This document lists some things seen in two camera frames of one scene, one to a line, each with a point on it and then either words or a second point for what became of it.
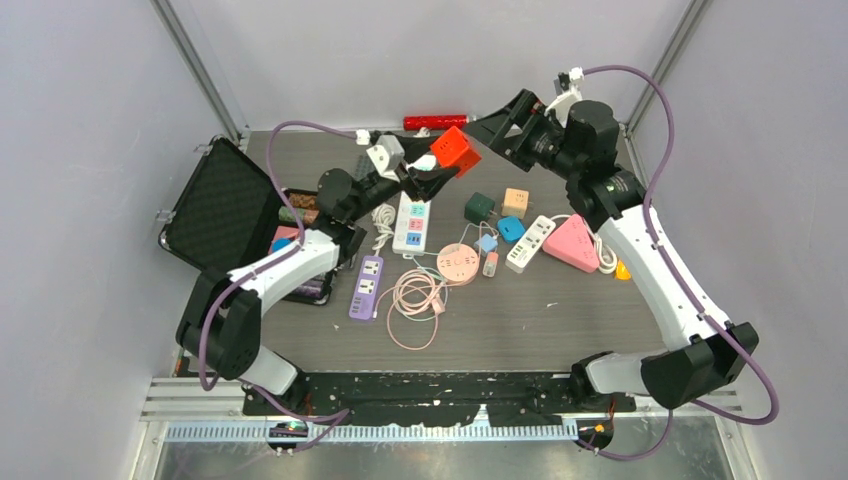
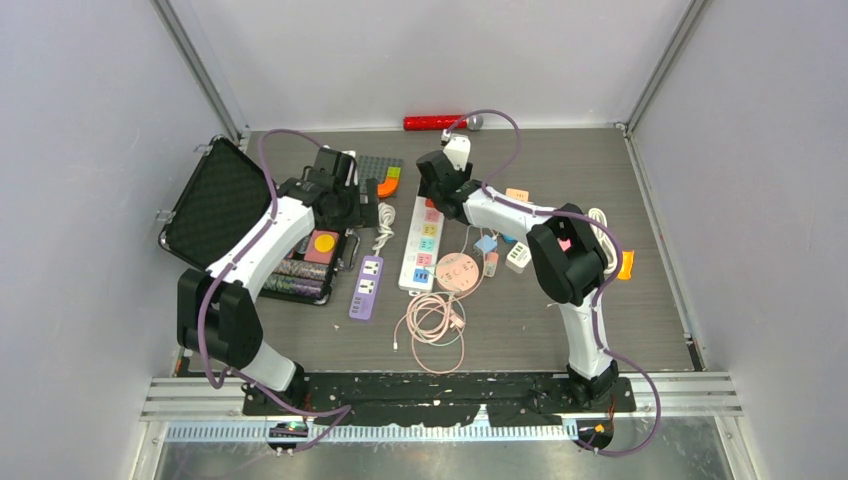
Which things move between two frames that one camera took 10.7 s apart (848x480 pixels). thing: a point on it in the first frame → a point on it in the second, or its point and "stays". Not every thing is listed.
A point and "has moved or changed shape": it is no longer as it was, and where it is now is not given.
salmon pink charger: (489, 269) stays
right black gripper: (525, 113) → (464, 175)
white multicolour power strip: (411, 226) has moved or changed shape
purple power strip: (366, 290) stays
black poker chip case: (227, 214) stays
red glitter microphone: (435, 122) stays
